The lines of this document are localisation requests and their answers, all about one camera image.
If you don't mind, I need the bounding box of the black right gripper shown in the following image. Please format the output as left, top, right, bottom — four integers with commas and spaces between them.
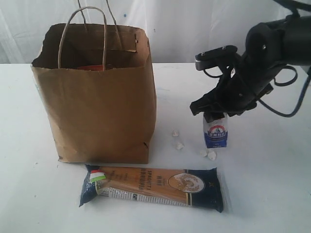
190, 22, 287, 123

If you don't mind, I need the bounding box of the small white blue milk carton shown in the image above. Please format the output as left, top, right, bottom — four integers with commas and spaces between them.
203, 114, 228, 149

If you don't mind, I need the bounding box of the kraft pouch with orange label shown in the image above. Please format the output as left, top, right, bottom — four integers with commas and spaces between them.
76, 65, 107, 71

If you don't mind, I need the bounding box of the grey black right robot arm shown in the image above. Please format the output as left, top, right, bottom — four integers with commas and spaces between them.
190, 16, 311, 120

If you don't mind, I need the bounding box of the brown paper shopping bag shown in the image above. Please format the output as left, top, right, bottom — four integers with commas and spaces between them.
31, 21, 156, 164

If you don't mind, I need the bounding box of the spaghetti pack dark blue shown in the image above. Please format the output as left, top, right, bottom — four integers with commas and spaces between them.
80, 165, 224, 213

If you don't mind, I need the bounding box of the white backdrop curtain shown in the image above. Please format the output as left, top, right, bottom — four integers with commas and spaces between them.
0, 0, 290, 64

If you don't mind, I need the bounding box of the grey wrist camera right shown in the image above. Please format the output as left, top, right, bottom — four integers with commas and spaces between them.
195, 45, 238, 71

